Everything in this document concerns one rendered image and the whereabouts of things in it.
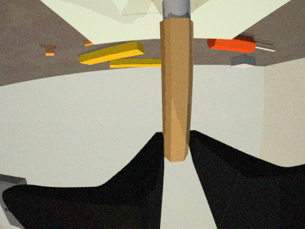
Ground awl with yellow-brown wooden handle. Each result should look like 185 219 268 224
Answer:
160 0 194 162

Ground yellow flat bar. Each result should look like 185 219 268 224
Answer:
109 58 161 68
79 41 144 64

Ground orange cube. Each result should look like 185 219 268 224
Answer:
45 45 54 56

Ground orange long thin bar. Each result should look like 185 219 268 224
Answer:
84 41 94 46

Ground orange-handled awl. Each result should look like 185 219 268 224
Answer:
207 35 276 53

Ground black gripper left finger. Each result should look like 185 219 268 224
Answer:
2 132 165 229

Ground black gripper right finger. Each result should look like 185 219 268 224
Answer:
189 130 305 229

